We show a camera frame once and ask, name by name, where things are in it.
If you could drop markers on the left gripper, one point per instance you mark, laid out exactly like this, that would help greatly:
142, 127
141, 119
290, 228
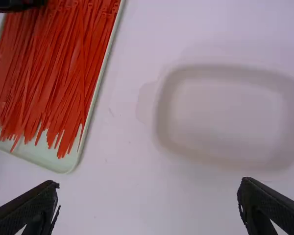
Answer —
14, 3

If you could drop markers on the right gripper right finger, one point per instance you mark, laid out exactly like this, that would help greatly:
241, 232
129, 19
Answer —
272, 208

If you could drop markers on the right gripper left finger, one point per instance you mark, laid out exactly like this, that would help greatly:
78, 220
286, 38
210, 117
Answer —
27, 210

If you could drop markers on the pale tray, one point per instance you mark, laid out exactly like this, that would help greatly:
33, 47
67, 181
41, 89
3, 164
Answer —
61, 164

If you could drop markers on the white dish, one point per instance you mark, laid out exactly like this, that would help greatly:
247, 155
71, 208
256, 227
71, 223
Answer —
225, 115

